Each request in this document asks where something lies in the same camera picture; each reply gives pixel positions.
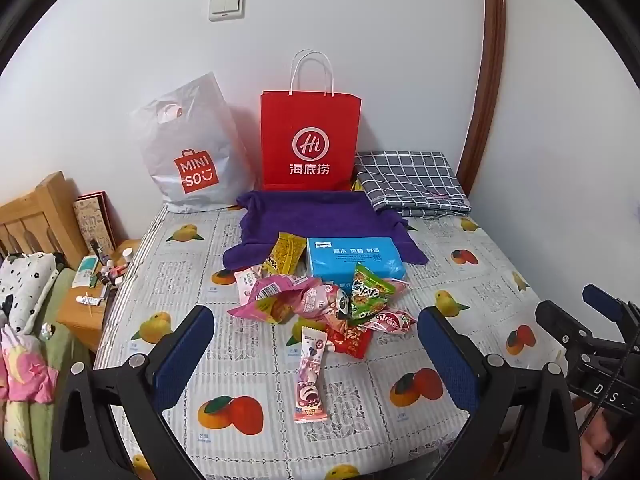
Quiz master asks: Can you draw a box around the wooden headboard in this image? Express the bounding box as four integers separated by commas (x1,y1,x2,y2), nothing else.
0,171,88,271

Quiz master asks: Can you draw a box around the blue tissue pack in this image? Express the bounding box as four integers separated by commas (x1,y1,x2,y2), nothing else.
306,236,406,283

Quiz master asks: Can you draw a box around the purple towel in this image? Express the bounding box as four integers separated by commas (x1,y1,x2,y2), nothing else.
222,190,430,272

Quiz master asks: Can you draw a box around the yellow snack packet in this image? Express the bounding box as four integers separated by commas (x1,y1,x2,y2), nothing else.
261,231,307,276

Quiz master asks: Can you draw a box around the green snack packet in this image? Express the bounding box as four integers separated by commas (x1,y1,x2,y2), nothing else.
348,262,396,323

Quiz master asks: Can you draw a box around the patterned book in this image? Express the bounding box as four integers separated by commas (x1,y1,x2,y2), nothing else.
72,191,116,256

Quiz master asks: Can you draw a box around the small pink white packet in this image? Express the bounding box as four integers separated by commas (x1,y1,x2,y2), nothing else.
234,266,263,306

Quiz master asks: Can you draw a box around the white plastic bag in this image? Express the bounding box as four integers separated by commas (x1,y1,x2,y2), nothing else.
131,72,261,215

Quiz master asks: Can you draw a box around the panda print snack packet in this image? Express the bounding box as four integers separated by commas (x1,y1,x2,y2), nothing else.
320,284,357,331

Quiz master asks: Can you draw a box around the fruit print tablecloth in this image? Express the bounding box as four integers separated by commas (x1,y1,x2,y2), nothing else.
92,205,546,480

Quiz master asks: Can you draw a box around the red paper bag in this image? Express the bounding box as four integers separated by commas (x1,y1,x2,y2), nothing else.
260,50,362,193

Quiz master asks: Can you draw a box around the wooden door frame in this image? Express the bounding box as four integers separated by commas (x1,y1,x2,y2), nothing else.
457,0,506,196

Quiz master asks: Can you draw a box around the pink blanket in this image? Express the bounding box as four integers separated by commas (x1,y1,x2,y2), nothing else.
0,327,58,403

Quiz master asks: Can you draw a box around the black cable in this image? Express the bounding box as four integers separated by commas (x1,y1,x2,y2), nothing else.
579,327,640,443

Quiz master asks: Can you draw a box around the green bed sheet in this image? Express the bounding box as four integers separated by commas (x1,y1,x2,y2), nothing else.
27,267,93,480

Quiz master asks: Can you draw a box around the grey plaid folded cloth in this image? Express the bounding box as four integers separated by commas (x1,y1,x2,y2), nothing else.
354,151,472,218

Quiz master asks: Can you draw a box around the wooden nightstand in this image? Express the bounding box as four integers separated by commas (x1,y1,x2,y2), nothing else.
56,239,141,353

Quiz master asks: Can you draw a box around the person's right hand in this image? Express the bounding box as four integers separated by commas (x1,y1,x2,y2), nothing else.
582,407,626,480

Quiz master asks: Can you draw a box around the white spotted pillow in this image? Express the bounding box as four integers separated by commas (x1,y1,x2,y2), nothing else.
0,252,58,333

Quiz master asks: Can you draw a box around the long pink candy packet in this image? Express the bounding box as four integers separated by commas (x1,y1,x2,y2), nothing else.
294,326,337,423

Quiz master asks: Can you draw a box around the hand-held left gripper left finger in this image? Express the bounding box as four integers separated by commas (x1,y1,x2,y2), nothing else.
50,305,216,480

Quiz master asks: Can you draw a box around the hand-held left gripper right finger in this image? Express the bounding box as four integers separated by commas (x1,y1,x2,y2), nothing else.
417,306,583,480

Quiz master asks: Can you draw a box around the white light switch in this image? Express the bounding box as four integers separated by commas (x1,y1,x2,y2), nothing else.
209,0,247,22

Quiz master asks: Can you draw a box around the crumpled pink snack packet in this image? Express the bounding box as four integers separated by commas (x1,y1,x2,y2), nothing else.
227,275,331,323

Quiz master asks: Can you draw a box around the pink strawberry snack packet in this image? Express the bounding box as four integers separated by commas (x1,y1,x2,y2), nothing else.
372,310,418,333

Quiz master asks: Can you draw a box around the red snack packet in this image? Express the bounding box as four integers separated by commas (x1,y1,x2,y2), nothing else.
325,322,373,359

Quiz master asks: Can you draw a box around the small teal box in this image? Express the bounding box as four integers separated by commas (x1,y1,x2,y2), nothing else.
72,255,98,288

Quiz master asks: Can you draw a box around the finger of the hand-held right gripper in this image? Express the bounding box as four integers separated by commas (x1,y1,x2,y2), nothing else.
535,300,593,361
582,284,640,346

